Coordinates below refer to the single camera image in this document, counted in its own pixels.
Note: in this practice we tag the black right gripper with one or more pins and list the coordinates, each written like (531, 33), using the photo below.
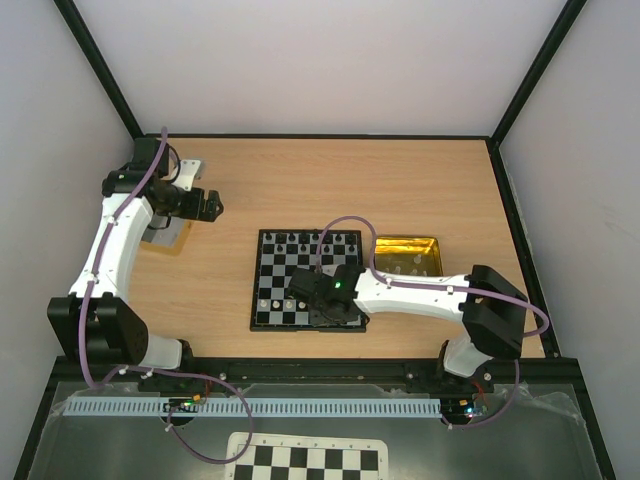
(310, 286)

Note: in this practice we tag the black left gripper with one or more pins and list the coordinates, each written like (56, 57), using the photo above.
(195, 212)

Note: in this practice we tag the black grey chess board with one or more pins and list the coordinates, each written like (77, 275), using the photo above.
(279, 253)

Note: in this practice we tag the gold metal tray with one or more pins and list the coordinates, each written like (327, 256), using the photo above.
(408, 255)

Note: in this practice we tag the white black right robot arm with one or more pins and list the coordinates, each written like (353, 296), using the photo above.
(487, 306)

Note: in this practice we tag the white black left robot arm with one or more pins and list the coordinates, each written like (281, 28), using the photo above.
(152, 199)

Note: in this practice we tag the checkered calibration board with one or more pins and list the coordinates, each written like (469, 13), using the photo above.
(278, 456)

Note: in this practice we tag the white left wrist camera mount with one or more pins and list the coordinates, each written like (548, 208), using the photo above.
(189, 172)

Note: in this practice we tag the white slotted cable duct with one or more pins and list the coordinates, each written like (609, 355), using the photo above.
(258, 407)

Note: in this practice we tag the black mounting rail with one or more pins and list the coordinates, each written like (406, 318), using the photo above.
(409, 375)

